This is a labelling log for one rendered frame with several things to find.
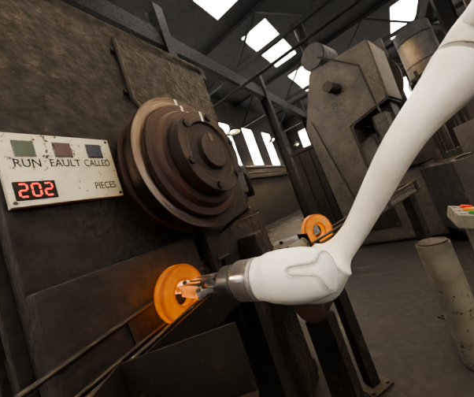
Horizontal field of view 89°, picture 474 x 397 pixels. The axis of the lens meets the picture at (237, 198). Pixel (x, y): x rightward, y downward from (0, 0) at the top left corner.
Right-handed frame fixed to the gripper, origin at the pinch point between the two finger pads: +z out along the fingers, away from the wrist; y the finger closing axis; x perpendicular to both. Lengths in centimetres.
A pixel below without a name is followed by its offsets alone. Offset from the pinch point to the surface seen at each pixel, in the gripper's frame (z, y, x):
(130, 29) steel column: 275, 273, 410
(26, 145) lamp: 12, -21, 45
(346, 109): -27, 285, 93
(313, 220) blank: -19, 66, 1
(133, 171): 2.2, -2.5, 34.2
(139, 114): -1, 3, 51
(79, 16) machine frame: 17, 4, 96
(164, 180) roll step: -3.3, 2.5, 29.3
